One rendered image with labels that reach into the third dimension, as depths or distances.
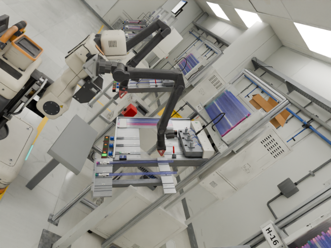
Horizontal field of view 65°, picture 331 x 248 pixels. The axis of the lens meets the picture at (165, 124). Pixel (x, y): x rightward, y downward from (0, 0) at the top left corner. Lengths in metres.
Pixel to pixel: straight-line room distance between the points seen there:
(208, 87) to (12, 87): 2.31
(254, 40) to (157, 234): 3.94
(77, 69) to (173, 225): 1.51
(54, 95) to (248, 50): 4.10
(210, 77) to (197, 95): 0.28
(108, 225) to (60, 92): 1.18
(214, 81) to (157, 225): 1.86
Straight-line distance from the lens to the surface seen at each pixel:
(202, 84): 3.30
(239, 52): 5.23
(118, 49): 1.67
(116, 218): 2.31
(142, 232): 2.46
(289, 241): 1.34
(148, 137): 3.51
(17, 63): 1.79
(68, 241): 2.08
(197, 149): 2.01
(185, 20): 10.63
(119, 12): 10.41
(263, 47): 5.41
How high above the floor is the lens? 1.61
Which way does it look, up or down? 14 degrees down
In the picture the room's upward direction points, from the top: 49 degrees clockwise
